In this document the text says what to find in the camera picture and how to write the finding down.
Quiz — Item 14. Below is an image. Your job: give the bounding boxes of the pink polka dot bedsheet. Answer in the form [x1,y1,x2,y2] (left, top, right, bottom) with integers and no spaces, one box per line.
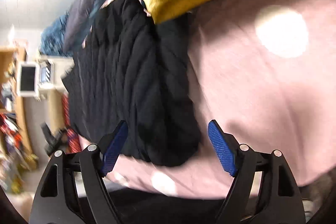
[79,0,336,200]

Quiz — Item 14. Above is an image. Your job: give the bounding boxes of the red patterned cloth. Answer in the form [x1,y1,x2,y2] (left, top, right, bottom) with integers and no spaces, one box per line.
[62,94,81,153]

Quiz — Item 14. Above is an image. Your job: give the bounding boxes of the black quilted jacket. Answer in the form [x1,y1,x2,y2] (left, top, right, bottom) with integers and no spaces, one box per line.
[63,0,201,167]

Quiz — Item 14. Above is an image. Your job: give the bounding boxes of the wooden wall shelf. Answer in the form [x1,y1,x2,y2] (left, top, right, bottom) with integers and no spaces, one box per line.
[1,47,38,170]

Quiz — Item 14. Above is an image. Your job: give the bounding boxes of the white framed monitor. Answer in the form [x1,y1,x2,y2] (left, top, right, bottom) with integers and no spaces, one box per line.
[16,61,40,97]

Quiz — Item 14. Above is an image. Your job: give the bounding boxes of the white cabinet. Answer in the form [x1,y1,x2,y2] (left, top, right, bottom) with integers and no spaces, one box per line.
[38,55,74,100]

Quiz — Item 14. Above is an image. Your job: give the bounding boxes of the cardboard box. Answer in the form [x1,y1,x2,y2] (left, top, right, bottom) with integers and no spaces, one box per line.
[47,89,65,135]

